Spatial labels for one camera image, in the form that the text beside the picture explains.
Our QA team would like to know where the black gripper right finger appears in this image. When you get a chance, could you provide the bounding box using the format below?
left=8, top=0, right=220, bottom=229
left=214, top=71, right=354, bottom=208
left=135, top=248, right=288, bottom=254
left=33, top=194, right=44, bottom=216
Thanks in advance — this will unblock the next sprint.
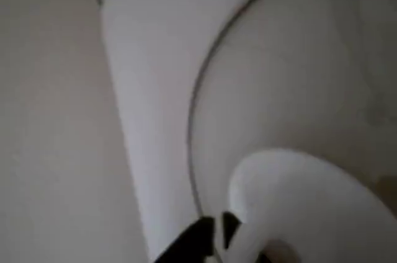
left=221, top=211, right=243, bottom=250

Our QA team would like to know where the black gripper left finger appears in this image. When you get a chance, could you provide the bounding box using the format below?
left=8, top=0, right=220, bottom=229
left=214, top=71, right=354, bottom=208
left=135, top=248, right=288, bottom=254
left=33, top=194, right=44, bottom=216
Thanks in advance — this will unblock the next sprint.
left=154, top=216, right=216, bottom=263

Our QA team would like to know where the glass lid with white knob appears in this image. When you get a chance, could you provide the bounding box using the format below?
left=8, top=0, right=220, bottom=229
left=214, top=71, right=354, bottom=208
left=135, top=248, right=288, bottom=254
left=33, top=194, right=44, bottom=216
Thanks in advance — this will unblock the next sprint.
left=185, top=0, right=397, bottom=263

